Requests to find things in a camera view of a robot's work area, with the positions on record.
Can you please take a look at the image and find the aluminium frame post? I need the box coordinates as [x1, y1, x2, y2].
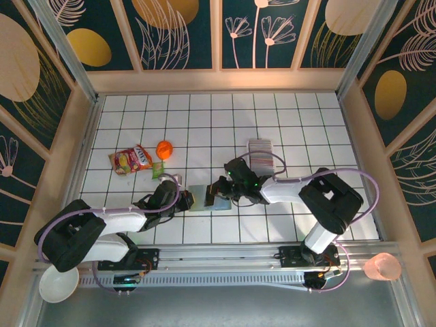
[29, 0, 99, 103]
[335, 0, 406, 98]

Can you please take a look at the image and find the black controller board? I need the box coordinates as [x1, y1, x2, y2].
[112, 272, 144, 296]
[302, 268, 343, 294]

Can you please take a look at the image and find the pink plastic cup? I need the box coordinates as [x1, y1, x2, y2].
[362, 251, 402, 282]

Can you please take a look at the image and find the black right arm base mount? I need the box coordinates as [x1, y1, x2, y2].
[278, 245, 341, 270]

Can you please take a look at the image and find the orange ball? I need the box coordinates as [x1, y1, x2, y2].
[155, 140, 174, 161]

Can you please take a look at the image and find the slotted grey cable duct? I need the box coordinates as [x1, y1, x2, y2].
[78, 274, 307, 291]

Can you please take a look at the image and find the pale green card holder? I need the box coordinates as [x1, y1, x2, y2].
[188, 183, 233, 213]

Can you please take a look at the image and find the aluminium side rail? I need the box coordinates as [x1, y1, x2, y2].
[57, 97, 103, 232]

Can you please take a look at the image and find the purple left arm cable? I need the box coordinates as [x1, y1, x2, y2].
[36, 173, 181, 263]

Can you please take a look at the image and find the white bowl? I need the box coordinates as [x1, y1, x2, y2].
[38, 264, 80, 304]

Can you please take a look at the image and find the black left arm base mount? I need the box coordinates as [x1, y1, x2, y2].
[97, 247, 161, 273]

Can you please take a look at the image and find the orange Fox's candy bag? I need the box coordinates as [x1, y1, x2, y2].
[108, 144, 154, 176]

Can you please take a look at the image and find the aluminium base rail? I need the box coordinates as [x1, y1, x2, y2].
[33, 242, 401, 273]

